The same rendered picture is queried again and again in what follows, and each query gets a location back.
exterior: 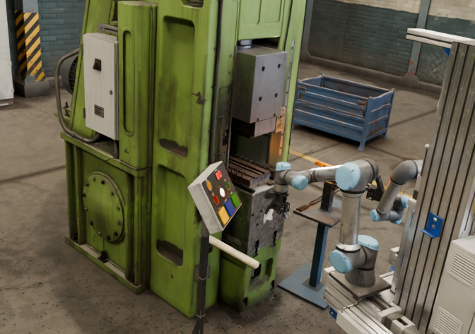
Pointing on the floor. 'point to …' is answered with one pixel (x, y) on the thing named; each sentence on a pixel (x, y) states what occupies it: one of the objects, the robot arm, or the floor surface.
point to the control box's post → (202, 277)
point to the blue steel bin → (343, 108)
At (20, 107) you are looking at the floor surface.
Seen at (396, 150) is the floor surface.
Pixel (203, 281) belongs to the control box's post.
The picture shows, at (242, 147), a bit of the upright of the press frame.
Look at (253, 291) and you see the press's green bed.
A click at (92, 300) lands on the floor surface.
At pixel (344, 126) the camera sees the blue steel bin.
